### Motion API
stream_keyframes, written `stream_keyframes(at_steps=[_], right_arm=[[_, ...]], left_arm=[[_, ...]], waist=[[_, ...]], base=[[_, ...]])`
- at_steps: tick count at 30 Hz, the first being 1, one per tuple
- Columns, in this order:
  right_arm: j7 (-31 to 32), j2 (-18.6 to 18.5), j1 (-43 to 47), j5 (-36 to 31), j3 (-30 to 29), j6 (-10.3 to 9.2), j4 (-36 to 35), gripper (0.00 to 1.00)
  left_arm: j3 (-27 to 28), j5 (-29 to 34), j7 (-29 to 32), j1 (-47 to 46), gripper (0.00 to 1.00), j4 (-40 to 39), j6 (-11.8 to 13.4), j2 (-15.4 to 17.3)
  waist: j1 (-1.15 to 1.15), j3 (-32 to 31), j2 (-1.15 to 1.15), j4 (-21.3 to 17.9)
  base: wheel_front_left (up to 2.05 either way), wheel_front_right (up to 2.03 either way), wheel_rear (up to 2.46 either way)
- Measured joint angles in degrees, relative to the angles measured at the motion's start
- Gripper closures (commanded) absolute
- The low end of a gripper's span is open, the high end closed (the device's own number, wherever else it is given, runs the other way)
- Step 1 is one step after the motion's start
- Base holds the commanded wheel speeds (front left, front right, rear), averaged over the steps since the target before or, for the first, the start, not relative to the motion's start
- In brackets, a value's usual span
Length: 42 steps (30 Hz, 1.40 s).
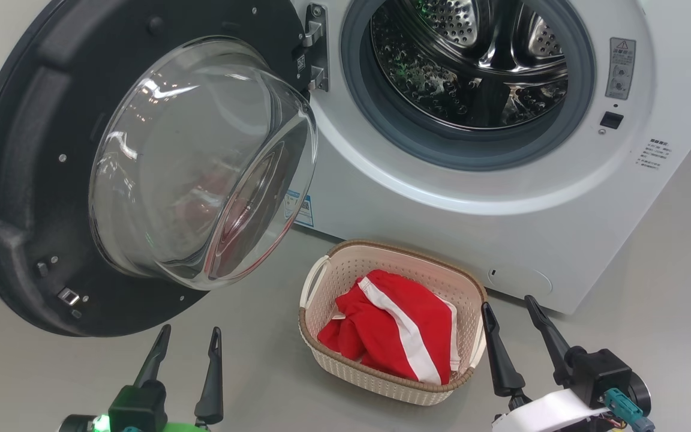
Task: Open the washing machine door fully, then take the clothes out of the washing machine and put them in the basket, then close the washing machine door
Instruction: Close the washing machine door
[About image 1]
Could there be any blue energy label sticker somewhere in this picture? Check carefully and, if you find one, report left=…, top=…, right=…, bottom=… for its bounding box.
left=284, top=191, right=314, bottom=227

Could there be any metal door hinge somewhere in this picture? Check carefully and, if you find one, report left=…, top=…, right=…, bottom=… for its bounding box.
left=302, top=3, right=330, bottom=92

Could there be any black round washing machine door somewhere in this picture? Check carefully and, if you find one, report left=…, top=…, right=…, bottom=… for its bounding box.
left=0, top=0, right=319, bottom=338

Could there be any white washing machine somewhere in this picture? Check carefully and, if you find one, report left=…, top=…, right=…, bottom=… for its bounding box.
left=284, top=0, right=691, bottom=316

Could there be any red white striped garment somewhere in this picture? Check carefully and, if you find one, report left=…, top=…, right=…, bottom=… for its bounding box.
left=317, top=269, right=460, bottom=385

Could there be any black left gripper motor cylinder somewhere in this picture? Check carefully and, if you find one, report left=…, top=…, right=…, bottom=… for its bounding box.
left=58, top=414, right=94, bottom=432

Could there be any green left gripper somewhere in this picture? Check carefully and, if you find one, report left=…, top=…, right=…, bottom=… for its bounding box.
left=92, top=325, right=224, bottom=432

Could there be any steel washing machine drum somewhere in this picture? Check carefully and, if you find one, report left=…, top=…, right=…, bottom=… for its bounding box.
left=371, top=0, right=568, bottom=130

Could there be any grey warning label sticker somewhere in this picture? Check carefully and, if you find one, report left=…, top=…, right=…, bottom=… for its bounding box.
left=605, top=37, right=636, bottom=100

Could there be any round drain filter cover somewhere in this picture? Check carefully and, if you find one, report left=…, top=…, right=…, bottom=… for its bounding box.
left=488, top=264, right=553, bottom=296

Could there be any cream perforated laundry basket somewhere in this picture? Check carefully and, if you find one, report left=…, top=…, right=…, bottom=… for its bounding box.
left=299, top=240, right=488, bottom=406

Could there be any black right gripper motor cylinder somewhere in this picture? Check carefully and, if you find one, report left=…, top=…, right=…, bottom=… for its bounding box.
left=627, top=372, right=653, bottom=415

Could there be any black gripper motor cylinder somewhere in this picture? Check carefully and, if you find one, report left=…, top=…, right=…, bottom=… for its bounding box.
left=58, top=414, right=94, bottom=432
left=627, top=372, right=653, bottom=415

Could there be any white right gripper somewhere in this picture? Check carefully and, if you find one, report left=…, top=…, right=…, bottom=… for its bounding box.
left=481, top=295, right=619, bottom=432

